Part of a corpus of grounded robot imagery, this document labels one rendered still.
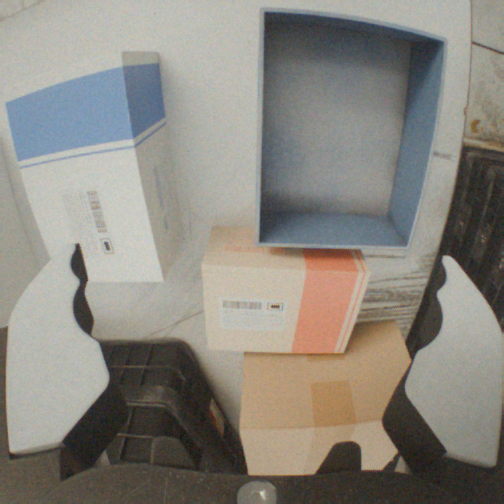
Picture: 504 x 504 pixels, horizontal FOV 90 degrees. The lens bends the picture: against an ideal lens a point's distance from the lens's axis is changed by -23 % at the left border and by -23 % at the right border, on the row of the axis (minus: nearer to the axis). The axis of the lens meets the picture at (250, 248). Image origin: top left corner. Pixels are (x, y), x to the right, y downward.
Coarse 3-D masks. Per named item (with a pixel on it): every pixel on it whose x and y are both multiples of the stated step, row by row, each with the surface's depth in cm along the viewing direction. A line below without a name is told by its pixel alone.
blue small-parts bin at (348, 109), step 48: (288, 48) 25; (336, 48) 25; (384, 48) 24; (432, 48) 20; (288, 96) 28; (336, 96) 27; (384, 96) 27; (432, 96) 22; (288, 144) 30; (336, 144) 30; (384, 144) 30; (432, 144) 23; (288, 192) 33; (336, 192) 33; (384, 192) 33; (288, 240) 29; (336, 240) 29; (384, 240) 30
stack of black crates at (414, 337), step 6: (426, 288) 104; (426, 294) 105; (426, 300) 105; (420, 306) 108; (426, 306) 102; (420, 312) 109; (426, 312) 102; (414, 318) 114; (420, 318) 106; (414, 324) 114; (420, 324) 106; (414, 330) 113; (408, 336) 117; (414, 336) 110; (414, 342) 110; (420, 342) 107; (414, 348) 112
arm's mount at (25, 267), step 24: (0, 144) 30; (0, 168) 31; (0, 192) 31; (0, 216) 31; (0, 240) 32; (24, 240) 37; (0, 264) 32; (24, 264) 37; (0, 288) 32; (24, 288) 37; (0, 312) 31
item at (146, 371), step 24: (120, 360) 44; (144, 360) 43; (168, 360) 43; (192, 360) 47; (120, 384) 40; (144, 384) 40; (168, 384) 39; (192, 384) 46; (192, 408) 45; (192, 432) 40; (216, 432) 52; (216, 456) 47
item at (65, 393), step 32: (64, 256) 9; (32, 288) 8; (64, 288) 8; (32, 320) 7; (64, 320) 7; (32, 352) 6; (64, 352) 6; (96, 352) 6; (32, 384) 5; (64, 384) 6; (96, 384) 6; (32, 416) 5; (64, 416) 5; (96, 416) 5; (32, 448) 4; (96, 448) 5
